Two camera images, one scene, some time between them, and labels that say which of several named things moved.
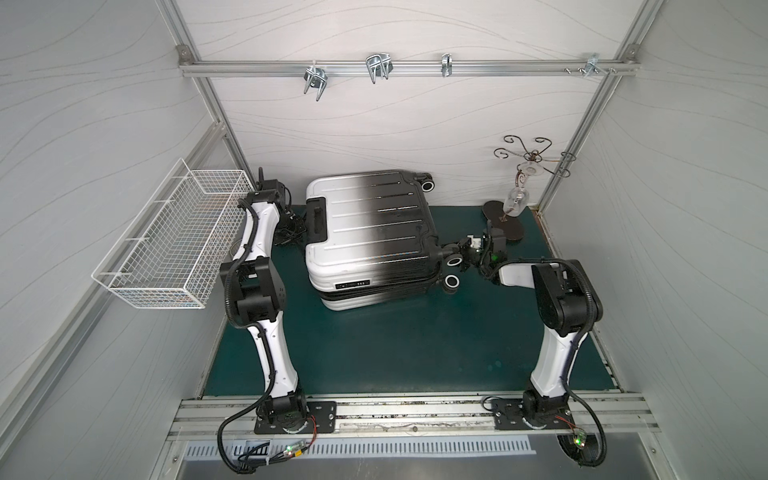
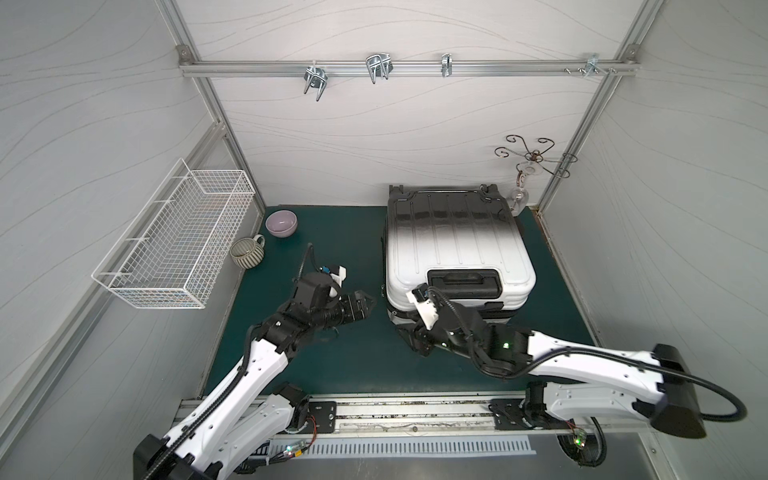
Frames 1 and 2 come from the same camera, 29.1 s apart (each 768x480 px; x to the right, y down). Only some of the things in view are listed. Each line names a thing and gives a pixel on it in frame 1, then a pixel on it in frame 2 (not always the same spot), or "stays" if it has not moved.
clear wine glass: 517,198 stays
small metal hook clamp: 447,64 stays
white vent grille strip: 209,449 stays
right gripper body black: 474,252 → 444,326
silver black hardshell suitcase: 369,239 → 464,245
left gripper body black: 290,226 → 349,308
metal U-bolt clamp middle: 379,66 stays
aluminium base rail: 626,415 stays
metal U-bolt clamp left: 315,77 stays
